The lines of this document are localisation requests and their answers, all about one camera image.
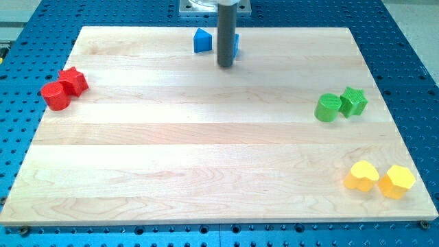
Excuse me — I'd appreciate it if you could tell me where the blue perforated metal table plate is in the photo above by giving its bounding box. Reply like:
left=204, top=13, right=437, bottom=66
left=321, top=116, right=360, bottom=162
left=1, top=1, right=438, bottom=246

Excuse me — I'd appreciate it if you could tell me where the green cylinder block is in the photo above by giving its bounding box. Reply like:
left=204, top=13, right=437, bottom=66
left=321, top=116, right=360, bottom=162
left=314, top=93, right=342, bottom=122

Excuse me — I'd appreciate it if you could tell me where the blue triangle block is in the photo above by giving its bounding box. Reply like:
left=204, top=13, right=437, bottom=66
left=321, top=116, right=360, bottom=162
left=193, top=28, right=213, bottom=53

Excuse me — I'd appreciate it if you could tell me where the yellow heart block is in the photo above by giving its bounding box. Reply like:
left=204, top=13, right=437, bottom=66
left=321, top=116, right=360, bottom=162
left=344, top=160, right=380, bottom=192

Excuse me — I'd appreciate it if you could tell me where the red star block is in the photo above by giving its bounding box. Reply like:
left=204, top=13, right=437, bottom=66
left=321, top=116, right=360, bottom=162
left=58, top=67, right=88, bottom=97

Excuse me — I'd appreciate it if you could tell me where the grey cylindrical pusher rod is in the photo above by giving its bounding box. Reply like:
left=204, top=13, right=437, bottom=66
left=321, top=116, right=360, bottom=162
left=217, top=0, right=238, bottom=67

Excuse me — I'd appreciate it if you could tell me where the red cylinder block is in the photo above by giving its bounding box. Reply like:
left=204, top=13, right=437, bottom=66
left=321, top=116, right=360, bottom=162
left=40, top=82, right=71, bottom=111

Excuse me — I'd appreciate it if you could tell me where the light wooden board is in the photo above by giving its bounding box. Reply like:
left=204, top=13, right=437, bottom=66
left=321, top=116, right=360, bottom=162
left=1, top=26, right=438, bottom=226

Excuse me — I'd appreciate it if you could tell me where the blue cube block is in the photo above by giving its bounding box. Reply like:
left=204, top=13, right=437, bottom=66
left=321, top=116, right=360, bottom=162
left=233, top=34, right=239, bottom=58

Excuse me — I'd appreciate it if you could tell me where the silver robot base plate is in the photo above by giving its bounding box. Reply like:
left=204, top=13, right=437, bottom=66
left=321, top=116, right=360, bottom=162
left=178, top=0, right=252, bottom=16

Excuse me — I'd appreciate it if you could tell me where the yellow hexagon block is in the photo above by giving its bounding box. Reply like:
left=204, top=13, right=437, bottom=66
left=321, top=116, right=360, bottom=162
left=378, top=165, right=416, bottom=200

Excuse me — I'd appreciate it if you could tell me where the green star block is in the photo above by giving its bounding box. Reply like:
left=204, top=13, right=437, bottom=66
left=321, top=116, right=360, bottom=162
left=339, top=86, right=368, bottom=118

